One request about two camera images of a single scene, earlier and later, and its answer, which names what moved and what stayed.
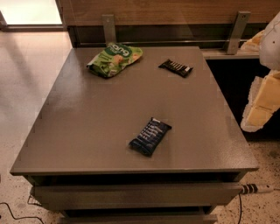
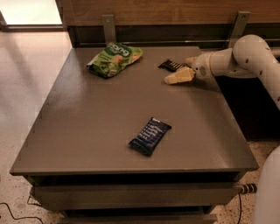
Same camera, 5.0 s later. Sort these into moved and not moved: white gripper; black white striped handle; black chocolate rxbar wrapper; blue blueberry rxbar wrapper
Moved: white gripper
Not moved: black white striped handle; blue blueberry rxbar wrapper; black chocolate rxbar wrapper
